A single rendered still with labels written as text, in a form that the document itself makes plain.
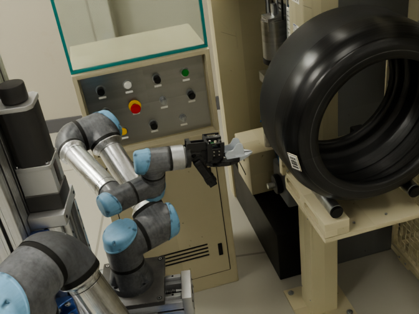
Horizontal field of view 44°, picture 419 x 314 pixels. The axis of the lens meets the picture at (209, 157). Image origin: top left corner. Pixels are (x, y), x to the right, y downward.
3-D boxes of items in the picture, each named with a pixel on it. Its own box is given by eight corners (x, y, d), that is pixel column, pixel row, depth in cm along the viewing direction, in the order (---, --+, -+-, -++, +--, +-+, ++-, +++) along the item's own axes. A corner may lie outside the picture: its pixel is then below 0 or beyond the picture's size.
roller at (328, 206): (290, 167, 199) (289, 157, 197) (302, 164, 199) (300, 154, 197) (331, 220, 169) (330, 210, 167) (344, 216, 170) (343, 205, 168)
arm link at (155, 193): (127, 195, 166) (125, 172, 158) (157, 181, 171) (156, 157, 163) (140, 212, 162) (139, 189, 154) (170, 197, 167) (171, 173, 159)
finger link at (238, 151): (255, 142, 158) (226, 146, 156) (254, 159, 161) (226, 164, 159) (252, 138, 161) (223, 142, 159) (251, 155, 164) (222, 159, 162)
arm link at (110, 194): (38, 128, 181) (103, 200, 149) (67, 116, 186) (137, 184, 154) (45, 154, 188) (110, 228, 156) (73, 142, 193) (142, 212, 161)
